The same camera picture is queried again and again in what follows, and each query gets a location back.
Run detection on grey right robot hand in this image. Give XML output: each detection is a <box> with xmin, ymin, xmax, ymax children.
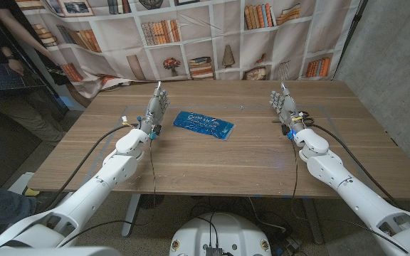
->
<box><xmin>269</xmin><ymin>82</ymin><xmax>305</xmax><ymax>138</ymax></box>

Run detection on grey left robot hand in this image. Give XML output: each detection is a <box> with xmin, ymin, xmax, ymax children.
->
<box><xmin>140</xmin><ymin>81</ymin><xmax>171</xmax><ymax>139</ymax></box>

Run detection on blue gel pad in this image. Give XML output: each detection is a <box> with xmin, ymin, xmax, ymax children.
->
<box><xmin>172</xmin><ymin>110</ymin><xmax>236</xmax><ymax>141</ymax></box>

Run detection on printed bookshelf backdrop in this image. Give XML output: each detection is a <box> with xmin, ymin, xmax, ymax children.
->
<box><xmin>14</xmin><ymin>0</ymin><xmax>362</xmax><ymax>100</ymax></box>

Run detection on black backdrop stand pole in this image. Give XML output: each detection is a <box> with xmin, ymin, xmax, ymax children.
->
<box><xmin>0</xmin><ymin>9</ymin><xmax>69</xmax><ymax>113</ymax></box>
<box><xmin>332</xmin><ymin>0</ymin><xmax>369</xmax><ymax>80</ymax></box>

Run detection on grey table leg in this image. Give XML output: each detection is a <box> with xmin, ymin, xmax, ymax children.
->
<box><xmin>301</xmin><ymin>198</ymin><xmax>325</xmax><ymax>245</ymax></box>
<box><xmin>121</xmin><ymin>193</ymin><xmax>142</xmax><ymax>238</ymax></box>

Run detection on person in khaki trousers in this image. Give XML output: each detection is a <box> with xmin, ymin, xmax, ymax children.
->
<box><xmin>0</xmin><ymin>0</ymin><xmax>67</xmax><ymax>146</ymax></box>

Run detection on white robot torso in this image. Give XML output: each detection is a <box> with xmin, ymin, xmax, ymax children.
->
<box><xmin>169</xmin><ymin>212</ymin><xmax>273</xmax><ymax>256</ymax></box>

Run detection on white floor board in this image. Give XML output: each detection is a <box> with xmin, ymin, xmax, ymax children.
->
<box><xmin>7</xmin><ymin>171</ymin><xmax>36</xmax><ymax>196</ymax></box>

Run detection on dark laptop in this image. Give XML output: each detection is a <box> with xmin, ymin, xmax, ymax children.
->
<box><xmin>0</xmin><ymin>63</ymin><xmax>46</xmax><ymax>96</ymax></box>

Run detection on person in blue jeans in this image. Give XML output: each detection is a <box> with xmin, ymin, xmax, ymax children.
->
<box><xmin>0</xmin><ymin>176</ymin><xmax>38</xmax><ymax>245</ymax></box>

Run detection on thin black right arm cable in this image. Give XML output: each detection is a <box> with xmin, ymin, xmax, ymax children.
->
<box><xmin>290</xmin><ymin>139</ymin><xmax>410</xmax><ymax>254</ymax></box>

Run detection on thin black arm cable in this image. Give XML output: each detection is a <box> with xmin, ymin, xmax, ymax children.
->
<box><xmin>61</xmin><ymin>137</ymin><xmax>157</xmax><ymax>248</ymax></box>
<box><xmin>290</xmin><ymin>139</ymin><xmax>410</xmax><ymax>254</ymax></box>

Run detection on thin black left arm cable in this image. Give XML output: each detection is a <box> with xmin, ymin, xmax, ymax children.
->
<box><xmin>61</xmin><ymin>137</ymin><xmax>157</xmax><ymax>248</ymax></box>

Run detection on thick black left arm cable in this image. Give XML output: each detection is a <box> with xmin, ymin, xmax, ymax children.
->
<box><xmin>43</xmin><ymin>122</ymin><xmax>140</xmax><ymax>213</ymax></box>

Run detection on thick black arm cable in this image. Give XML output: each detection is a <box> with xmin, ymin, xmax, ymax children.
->
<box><xmin>310</xmin><ymin>122</ymin><xmax>400</xmax><ymax>208</ymax></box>
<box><xmin>43</xmin><ymin>122</ymin><xmax>140</xmax><ymax>213</ymax></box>

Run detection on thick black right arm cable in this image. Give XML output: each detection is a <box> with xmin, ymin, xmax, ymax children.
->
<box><xmin>310</xmin><ymin>122</ymin><xmax>400</xmax><ymax>208</ymax></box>

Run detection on black floor cables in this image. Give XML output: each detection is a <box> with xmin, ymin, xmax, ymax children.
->
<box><xmin>189</xmin><ymin>196</ymin><xmax>302</xmax><ymax>256</ymax></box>

